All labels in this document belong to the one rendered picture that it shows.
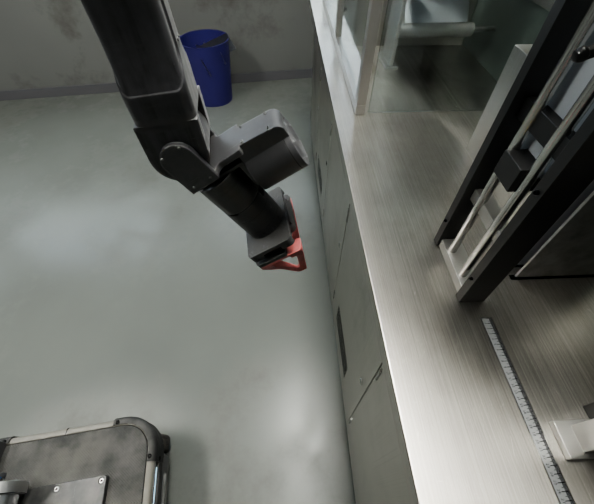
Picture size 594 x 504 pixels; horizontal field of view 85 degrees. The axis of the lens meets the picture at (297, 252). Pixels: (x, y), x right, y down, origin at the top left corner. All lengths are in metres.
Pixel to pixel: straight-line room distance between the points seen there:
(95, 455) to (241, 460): 0.49
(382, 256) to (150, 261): 1.49
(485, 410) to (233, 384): 1.11
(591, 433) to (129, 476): 1.16
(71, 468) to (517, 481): 1.21
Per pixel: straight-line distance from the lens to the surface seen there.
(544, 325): 0.76
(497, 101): 1.00
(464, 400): 0.63
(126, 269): 2.01
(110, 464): 1.35
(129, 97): 0.33
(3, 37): 3.88
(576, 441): 0.68
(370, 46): 1.08
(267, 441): 1.47
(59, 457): 1.43
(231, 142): 0.37
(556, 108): 0.58
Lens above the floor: 1.45
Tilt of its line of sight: 52 degrees down
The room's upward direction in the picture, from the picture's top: straight up
